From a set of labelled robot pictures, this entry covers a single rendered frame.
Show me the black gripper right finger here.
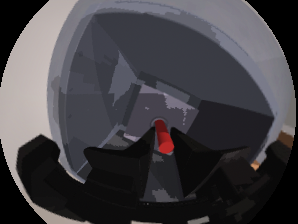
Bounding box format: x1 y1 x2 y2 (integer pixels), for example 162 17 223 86
170 127 251 198

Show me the grey flat plate with hole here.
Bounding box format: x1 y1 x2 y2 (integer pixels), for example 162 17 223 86
124 84 198 143

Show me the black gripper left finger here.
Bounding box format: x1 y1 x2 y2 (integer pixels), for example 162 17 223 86
84 125 156 198

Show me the red peg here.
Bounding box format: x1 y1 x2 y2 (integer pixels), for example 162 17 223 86
156 120 174 155

